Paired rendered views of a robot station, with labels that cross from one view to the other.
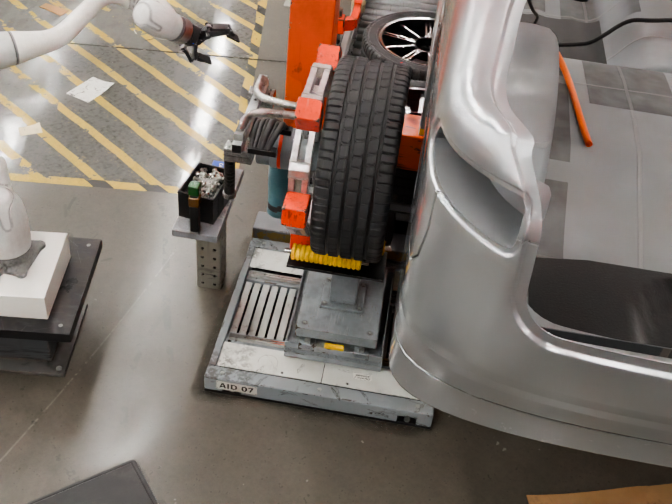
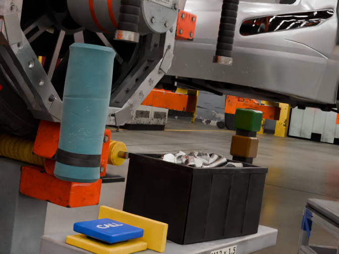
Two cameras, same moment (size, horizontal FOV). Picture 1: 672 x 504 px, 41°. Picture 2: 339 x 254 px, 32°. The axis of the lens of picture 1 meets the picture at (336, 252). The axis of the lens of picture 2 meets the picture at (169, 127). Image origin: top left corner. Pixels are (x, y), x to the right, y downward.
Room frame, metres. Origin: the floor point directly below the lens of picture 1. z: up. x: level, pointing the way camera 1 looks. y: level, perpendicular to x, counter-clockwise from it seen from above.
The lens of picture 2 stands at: (3.48, 0.95, 0.67)
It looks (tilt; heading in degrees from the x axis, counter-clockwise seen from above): 3 degrees down; 210
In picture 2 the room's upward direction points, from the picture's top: 8 degrees clockwise
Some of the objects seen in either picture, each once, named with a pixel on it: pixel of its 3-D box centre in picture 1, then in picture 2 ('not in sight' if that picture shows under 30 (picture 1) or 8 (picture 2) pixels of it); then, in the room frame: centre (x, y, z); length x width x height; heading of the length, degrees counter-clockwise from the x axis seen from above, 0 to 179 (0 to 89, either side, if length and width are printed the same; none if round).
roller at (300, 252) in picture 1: (326, 256); (81, 145); (2.32, 0.03, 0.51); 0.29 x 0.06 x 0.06; 86
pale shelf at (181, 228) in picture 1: (209, 201); (174, 240); (2.65, 0.50, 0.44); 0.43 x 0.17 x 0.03; 176
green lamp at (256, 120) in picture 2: (194, 188); (248, 120); (2.45, 0.51, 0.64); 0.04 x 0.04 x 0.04; 86
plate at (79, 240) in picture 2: not in sight; (107, 243); (2.82, 0.49, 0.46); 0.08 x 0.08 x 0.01; 86
